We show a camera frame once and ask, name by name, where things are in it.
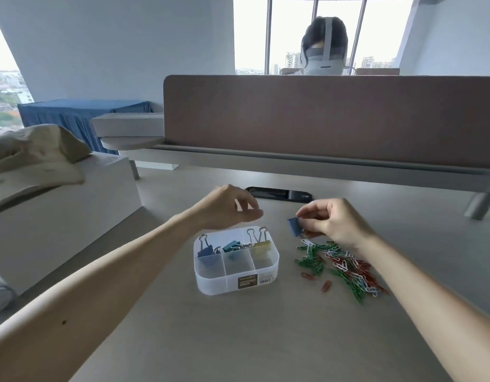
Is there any person's right hand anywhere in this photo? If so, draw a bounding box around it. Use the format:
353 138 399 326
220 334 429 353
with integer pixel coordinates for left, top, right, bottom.
295 197 377 252

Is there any person's left hand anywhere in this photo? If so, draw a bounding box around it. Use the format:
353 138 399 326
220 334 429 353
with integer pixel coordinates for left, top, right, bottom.
195 183 266 231

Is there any pile of colourful binder clips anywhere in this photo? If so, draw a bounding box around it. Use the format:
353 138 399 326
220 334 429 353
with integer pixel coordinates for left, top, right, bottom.
196 226 271 260

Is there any blue binder clip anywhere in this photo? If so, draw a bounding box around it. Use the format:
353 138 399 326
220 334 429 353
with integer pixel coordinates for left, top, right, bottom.
287 217 305 238

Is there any pile of coloured paper clips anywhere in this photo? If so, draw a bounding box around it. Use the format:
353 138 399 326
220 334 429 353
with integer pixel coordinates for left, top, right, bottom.
294 239 391 306

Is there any clear plastic organizer tray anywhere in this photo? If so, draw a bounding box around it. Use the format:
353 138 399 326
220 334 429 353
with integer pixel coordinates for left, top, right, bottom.
193 230 280 296

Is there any person's right forearm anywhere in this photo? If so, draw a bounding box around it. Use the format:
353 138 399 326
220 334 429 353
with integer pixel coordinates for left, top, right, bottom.
354 232 490 382

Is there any person's left forearm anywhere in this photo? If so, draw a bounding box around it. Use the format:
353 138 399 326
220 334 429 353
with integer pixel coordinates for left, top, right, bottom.
0 212 208 382

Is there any brown desk divider panel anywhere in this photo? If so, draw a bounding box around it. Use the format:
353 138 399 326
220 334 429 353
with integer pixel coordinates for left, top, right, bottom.
164 74 490 170

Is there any white head-mounted headset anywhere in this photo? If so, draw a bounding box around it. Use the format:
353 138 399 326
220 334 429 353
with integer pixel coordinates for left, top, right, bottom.
302 18 348 76

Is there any large glass window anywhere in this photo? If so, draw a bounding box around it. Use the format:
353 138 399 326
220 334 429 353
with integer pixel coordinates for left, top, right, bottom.
0 7 35 132
233 0 414 76

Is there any blue pleated table cloth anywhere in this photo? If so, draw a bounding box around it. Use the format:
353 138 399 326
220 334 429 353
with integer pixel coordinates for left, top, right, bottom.
17 100 164 155

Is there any black oval cable grommet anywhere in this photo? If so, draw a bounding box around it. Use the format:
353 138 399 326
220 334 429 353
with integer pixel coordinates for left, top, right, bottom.
244 186 314 203

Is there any grey divider base rail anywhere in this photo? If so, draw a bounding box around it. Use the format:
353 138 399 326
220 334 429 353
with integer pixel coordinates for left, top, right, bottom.
101 135 490 221

